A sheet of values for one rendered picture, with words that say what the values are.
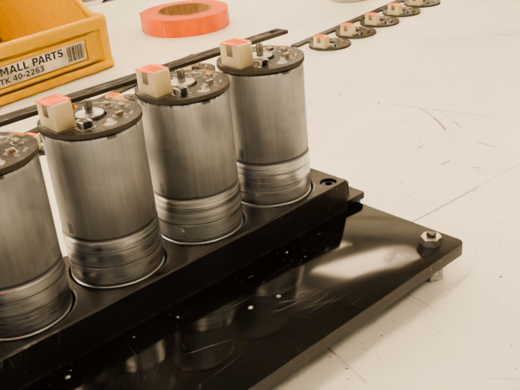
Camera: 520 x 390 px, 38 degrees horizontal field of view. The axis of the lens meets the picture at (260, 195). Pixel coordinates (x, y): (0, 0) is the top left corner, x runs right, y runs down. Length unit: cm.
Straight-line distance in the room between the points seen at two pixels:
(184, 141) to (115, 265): 4
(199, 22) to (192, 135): 32
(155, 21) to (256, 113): 31
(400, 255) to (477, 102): 16
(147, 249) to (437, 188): 12
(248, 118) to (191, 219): 3
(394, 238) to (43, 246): 10
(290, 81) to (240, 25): 32
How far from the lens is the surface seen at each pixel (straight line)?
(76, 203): 18
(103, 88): 21
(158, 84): 19
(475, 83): 38
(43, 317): 18
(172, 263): 20
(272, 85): 21
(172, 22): 51
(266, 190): 22
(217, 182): 20
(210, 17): 51
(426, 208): 26
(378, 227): 23
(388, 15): 52
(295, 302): 20
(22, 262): 18
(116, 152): 18
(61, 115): 18
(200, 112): 19
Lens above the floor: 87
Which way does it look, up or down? 26 degrees down
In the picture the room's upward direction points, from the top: 5 degrees counter-clockwise
